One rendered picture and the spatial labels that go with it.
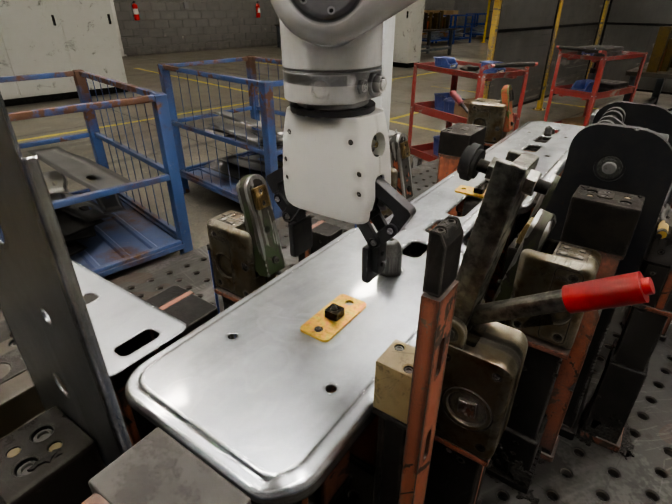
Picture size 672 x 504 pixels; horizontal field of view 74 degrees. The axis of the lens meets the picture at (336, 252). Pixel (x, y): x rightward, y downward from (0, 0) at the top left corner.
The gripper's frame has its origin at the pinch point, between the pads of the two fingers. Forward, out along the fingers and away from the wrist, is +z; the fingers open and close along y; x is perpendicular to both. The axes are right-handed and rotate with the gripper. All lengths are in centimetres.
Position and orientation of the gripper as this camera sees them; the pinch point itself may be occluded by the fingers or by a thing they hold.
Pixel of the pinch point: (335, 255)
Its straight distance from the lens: 47.0
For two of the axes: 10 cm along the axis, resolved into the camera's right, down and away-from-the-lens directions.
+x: -5.8, 4.0, -7.1
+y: -8.1, -2.7, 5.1
